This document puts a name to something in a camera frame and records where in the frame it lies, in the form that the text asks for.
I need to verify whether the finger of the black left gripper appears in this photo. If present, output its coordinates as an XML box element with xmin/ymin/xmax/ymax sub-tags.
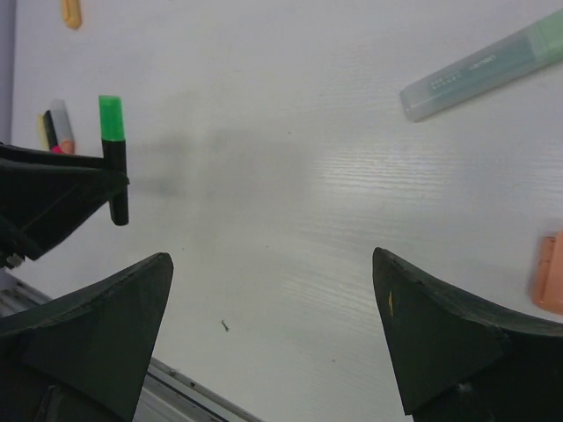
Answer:
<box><xmin>1</xmin><ymin>145</ymin><xmax>129</xmax><ymax>268</ymax></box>

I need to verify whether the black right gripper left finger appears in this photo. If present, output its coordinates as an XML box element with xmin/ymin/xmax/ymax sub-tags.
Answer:
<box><xmin>1</xmin><ymin>252</ymin><xmax>173</xmax><ymax>421</ymax></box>

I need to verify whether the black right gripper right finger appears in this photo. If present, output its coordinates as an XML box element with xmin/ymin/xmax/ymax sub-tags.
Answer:
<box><xmin>372</xmin><ymin>248</ymin><xmax>562</xmax><ymax>421</ymax></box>

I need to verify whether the pastel yellow highlighter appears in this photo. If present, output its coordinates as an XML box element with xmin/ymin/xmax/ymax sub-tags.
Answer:
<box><xmin>36</xmin><ymin>114</ymin><xmax>50</xmax><ymax>150</ymax></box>

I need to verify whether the pastel orange grey highlighter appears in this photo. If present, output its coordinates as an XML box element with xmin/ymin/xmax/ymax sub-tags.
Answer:
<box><xmin>49</xmin><ymin>99</ymin><xmax>76</xmax><ymax>155</ymax></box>

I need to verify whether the green cap black highlighter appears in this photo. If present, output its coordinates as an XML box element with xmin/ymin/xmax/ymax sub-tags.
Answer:
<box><xmin>98</xmin><ymin>94</ymin><xmax>130</xmax><ymax>226</ymax></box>

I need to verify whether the pastel orange highlighter cap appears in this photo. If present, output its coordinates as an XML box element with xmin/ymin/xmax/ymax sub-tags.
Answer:
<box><xmin>531</xmin><ymin>231</ymin><xmax>562</xmax><ymax>316</ymax></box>

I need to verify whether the pastel pink orange highlighter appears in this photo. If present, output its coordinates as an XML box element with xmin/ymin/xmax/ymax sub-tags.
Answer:
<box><xmin>61</xmin><ymin>0</ymin><xmax>82</xmax><ymax>30</ymax></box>

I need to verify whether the pastel green highlighter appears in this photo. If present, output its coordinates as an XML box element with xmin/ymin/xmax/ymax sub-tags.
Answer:
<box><xmin>399</xmin><ymin>11</ymin><xmax>562</xmax><ymax>122</ymax></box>

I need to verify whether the aluminium table rail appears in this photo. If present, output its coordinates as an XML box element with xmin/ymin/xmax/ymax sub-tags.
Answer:
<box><xmin>1</xmin><ymin>271</ymin><xmax>260</xmax><ymax>421</ymax></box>

